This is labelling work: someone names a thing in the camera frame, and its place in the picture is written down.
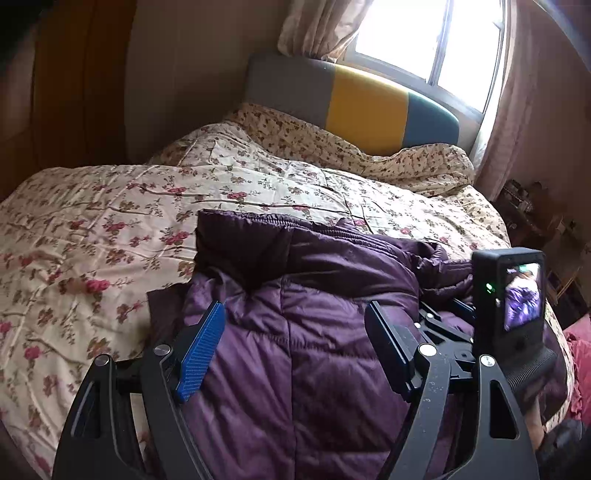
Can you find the purple puffer jacket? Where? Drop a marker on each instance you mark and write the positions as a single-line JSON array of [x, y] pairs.
[[314, 332]]

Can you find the cluttered wooden desk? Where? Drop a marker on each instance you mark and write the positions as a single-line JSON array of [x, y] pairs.
[[545, 226]]

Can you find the short patterned curtain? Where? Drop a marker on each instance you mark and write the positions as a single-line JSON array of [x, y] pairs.
[[323, 23]]

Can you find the small floral print duvet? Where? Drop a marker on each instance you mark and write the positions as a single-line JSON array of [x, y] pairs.
[[323, 138]]

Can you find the person's right forearm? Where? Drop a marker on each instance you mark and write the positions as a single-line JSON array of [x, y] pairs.
[[558, 438]]

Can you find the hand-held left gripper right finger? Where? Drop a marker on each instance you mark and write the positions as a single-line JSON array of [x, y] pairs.
[[392, 350]]

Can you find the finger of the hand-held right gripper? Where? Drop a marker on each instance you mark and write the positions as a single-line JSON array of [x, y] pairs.
[[463, 310], [450, 334]]

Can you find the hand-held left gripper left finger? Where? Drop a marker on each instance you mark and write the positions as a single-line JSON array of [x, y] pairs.
[[201, 355]]

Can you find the pink cloth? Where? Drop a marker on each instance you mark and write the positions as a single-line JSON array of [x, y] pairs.
[[581, 364]]

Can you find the grey yellow teal headboard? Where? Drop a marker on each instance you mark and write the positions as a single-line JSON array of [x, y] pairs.
[[364, 106]]

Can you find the long pink curtain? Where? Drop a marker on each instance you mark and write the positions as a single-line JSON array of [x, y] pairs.
[[512, 115]]

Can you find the window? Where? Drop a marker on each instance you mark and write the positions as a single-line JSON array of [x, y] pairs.
[[415, 37]]

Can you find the large floral print quilt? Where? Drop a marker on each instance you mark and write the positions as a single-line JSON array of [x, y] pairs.
[[115, 230]]

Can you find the wooden wardrobe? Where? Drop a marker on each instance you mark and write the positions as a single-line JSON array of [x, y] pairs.
[[69, 101]]

